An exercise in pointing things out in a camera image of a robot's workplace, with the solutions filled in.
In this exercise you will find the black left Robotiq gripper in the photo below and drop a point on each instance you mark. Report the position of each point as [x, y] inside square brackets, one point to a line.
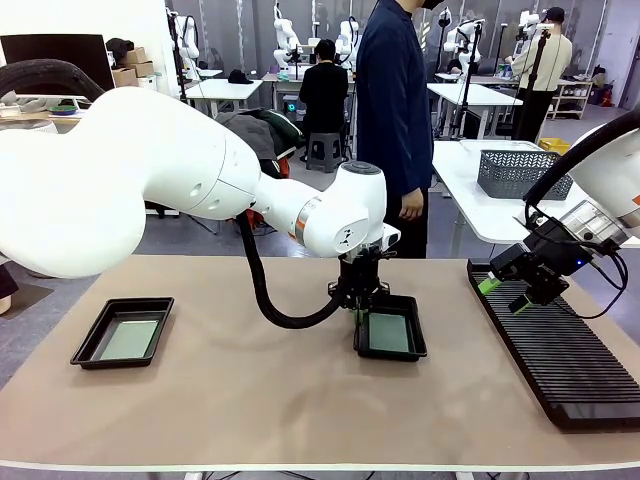
[359, 275]

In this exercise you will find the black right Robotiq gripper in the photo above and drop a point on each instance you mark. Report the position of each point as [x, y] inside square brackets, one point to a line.
[557, 247]

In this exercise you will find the green circuit board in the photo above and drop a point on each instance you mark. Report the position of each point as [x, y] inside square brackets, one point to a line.
[129, 340]
[390, 332]

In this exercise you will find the black ESD tray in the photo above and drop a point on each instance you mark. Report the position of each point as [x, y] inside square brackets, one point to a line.
[417, 330]
[125, 310]

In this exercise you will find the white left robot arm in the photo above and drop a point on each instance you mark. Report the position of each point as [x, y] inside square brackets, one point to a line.
[150, 165]

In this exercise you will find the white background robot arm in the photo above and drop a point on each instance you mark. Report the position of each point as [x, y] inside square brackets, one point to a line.
[457, 40]
[189, 45]
[285, 35]
[346, 42]

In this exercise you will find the navy sleeved right forearm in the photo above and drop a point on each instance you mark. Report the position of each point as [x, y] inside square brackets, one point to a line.
[417, 170]

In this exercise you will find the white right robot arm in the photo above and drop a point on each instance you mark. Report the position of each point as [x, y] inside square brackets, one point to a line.
[610, 190]

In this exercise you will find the person's right hand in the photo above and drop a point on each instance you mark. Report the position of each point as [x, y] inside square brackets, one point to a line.
[412, 206]

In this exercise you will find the white side table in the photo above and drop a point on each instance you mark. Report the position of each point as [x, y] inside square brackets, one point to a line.
[475, 210]

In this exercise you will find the black slotted board rack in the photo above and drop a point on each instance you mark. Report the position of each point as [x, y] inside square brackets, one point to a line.
[560, 370]

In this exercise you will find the grey plastic basket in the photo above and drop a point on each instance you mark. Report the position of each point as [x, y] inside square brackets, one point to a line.
[505, 172]

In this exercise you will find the yellow plastic bin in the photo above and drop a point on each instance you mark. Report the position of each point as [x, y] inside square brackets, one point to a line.
[555, 145]

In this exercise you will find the grey plastic stool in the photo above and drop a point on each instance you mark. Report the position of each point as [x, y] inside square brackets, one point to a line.
[324, 152]

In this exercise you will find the wooden shelf rack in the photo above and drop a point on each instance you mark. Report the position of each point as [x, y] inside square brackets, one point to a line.
[575, 97]

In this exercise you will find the pile of jackets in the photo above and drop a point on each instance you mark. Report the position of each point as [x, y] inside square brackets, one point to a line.
[270, 132]

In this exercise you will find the white desk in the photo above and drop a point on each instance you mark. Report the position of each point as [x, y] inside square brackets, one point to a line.
[225, 90]
[475, 95]

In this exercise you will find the person in navy jacket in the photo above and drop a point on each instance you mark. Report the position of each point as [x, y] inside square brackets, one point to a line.
[390, 100]

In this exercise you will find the seated person in black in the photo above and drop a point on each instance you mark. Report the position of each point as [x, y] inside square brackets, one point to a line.
[322, 95]

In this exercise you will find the black tripod stand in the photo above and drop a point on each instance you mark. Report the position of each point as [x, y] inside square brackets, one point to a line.
[467, 75]

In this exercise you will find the person in cream shirt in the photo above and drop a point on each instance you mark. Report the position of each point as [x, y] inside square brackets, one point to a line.
[542, 60]

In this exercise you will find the black cap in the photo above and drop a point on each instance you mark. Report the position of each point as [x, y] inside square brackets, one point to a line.
[241, 77]

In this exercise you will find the white box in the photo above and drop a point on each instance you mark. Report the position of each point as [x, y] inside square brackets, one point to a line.
[147, 84]

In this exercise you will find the cardboard box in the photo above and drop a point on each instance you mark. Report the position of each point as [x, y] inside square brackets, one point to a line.
[134, 55]
[124, 76]
[142, 69]

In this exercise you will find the green bowl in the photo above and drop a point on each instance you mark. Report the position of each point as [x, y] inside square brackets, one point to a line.
[63, 109]

